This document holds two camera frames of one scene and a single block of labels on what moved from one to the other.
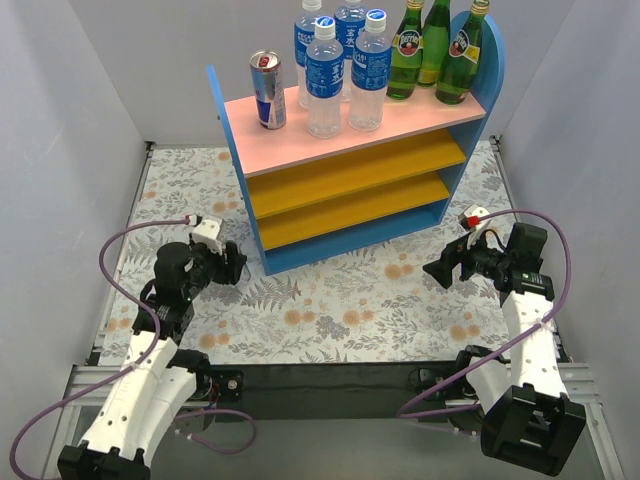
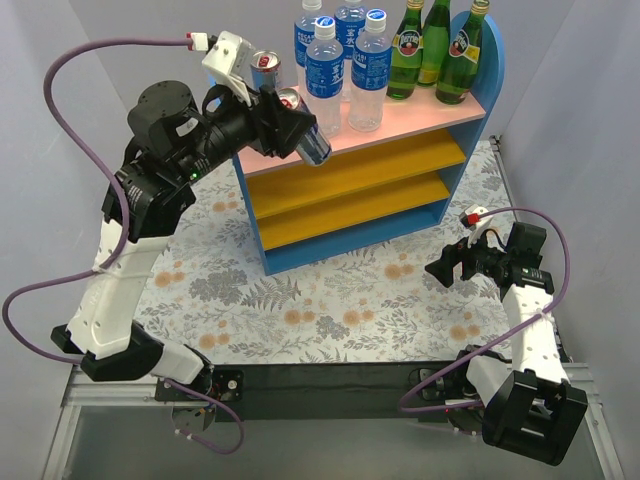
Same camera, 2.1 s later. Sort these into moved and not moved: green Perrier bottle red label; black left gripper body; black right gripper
Moved: black left gripper body
Not moved: green Perrier bottle red label; black right gripper
